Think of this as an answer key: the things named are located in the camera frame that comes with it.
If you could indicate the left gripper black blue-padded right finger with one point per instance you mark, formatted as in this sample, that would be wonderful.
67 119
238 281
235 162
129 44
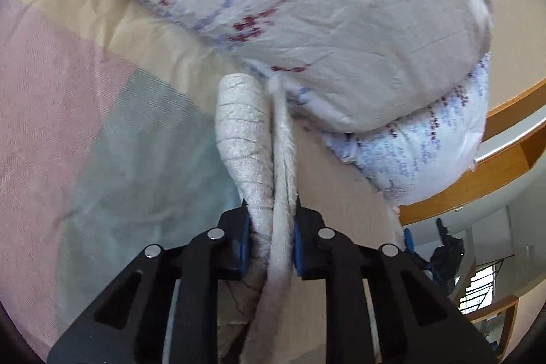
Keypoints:
380 307

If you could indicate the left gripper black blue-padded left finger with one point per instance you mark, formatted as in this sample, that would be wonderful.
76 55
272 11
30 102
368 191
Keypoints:
163 305

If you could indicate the cream cable-knit sweater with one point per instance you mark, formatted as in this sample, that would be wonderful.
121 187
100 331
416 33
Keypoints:
275 166

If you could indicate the staircase with railing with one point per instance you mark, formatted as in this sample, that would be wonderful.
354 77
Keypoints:
480 291

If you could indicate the wooden bookshelf with items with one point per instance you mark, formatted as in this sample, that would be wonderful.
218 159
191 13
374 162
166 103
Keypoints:
496 322

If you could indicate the white blue-patterned pillow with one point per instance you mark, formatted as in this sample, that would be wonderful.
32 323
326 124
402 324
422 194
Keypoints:
417 156

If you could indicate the floral patchwork duvet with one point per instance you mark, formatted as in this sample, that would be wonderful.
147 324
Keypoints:
108 144

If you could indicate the wooden wall shelf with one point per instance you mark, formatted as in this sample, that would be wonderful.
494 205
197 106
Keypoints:
513 142

